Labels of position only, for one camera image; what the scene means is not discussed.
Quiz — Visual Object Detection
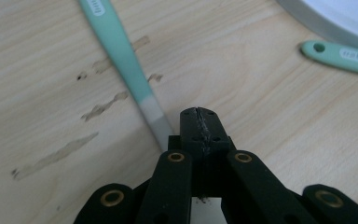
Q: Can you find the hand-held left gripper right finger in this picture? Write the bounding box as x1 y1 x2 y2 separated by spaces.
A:
196 106 238 157

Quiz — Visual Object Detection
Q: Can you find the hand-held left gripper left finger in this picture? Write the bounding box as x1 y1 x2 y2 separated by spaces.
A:
167 106 205 157

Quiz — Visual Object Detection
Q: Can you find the green handled spatula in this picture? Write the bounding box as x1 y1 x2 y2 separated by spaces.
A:
76 0 175 153

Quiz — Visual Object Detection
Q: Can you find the green handled pastry brush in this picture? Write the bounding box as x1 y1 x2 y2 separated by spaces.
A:
299 39 358 78

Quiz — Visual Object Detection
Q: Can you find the white utensil rack stand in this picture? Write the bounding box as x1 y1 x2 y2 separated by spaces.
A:
274 0 358 53

